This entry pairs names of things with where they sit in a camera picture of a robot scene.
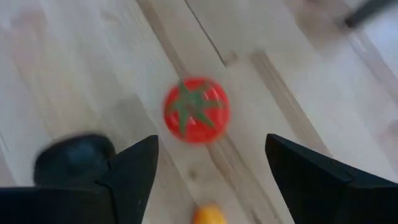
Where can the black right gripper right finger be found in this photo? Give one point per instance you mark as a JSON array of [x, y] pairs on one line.
[[326, 199]]

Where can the dark brown round toy fruit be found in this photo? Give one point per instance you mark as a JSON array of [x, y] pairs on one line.
[[73, 160]]

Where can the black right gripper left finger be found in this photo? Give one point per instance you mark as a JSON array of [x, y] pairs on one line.
[[124, 193]]

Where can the red toy tomato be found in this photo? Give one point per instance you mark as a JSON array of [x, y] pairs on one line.
[[199, 124]]

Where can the grey perforated metal shelf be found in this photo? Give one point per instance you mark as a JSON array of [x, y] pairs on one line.
[[363, 12]]

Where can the small red-orange toy fruit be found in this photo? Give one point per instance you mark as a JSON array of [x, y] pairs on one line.
[[209, 216]]

